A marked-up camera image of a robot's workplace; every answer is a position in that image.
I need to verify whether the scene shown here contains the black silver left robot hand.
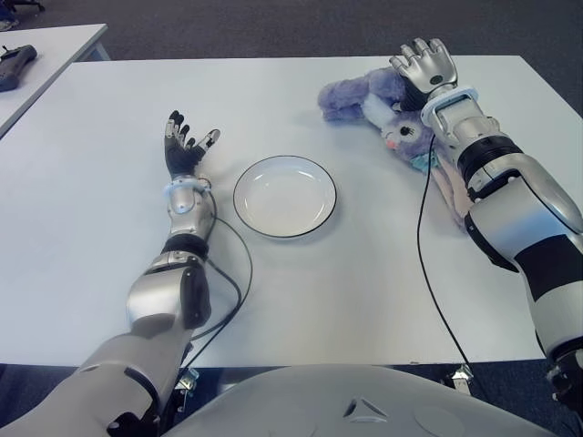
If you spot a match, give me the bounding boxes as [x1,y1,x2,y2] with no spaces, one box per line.
[162,110,221,179]

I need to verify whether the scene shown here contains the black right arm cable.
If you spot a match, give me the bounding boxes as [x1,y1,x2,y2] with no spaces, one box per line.
[416,134,473,368]

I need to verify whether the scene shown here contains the black office chair base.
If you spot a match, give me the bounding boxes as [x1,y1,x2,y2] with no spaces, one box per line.
[8,0,46,14]

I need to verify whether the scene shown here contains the white plate with black rim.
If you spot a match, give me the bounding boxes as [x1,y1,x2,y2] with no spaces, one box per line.
[232,155,338,239]

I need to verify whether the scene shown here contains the metal table clamp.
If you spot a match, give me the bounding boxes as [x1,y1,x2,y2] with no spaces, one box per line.
[175,367,200,413]
[450,363,475,397]

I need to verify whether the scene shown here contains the purple plush bunny doll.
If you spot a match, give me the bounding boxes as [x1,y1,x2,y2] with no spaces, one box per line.
[317,66,475,233]

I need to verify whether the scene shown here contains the grey robot torso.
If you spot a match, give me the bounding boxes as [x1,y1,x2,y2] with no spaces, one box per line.
[161,362,547,437]

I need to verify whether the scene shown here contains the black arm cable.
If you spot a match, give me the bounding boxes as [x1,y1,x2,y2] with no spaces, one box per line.
[179,179,254,370]
[416,134,473,368]

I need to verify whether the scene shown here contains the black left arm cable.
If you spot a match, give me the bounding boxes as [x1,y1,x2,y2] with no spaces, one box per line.
[179,179,254,370]

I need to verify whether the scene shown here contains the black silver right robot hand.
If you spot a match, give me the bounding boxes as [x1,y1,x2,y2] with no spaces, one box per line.
[389,38,459,113]

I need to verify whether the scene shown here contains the white side table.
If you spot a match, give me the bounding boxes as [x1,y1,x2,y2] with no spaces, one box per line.
[0,23,110,137]

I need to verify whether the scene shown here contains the dark grey handheld device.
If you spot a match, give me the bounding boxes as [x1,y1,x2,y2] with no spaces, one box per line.
[0,44,37,94]

